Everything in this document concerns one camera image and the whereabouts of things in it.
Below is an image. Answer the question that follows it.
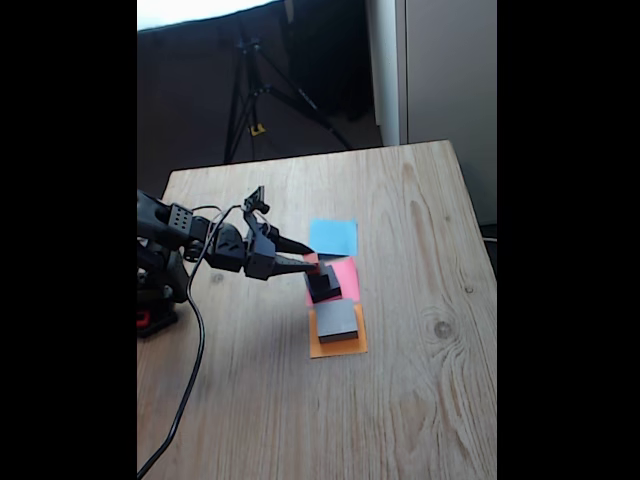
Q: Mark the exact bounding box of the small black cube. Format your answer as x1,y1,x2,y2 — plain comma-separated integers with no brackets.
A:
307,267,335,296

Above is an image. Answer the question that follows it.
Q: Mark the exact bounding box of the medium black block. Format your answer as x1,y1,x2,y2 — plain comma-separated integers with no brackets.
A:
303,264,343,305

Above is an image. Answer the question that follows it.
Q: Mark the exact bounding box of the large black block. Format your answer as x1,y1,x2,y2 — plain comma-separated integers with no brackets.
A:
313,298,360,345

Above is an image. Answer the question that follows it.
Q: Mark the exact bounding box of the blue paper sheet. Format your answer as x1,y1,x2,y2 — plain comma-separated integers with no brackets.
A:
308,218,360,257

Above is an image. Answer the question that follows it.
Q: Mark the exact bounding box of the pink paper sheet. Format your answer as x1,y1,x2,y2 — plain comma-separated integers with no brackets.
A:
305,257,361,307

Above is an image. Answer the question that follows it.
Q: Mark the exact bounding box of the orange paper sheet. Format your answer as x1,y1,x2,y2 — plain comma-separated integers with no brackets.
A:
308,303,369,360

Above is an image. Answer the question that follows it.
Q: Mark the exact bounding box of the black tripod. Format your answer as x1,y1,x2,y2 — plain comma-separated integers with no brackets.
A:
222,29,356,164

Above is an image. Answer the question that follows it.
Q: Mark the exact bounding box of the white cabinet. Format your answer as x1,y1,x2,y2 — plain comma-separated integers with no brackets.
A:
364,0,498,226

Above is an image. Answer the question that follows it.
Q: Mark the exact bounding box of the bright white panel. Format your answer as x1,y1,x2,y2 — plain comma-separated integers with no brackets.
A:
137,0,281,31

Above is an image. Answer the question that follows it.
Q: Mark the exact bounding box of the bare circuit board camera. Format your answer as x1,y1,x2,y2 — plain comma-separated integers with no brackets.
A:
242,185,272,216

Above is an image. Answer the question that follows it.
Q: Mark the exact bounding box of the black camera cable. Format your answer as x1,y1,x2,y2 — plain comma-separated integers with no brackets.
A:
137,203,247,480

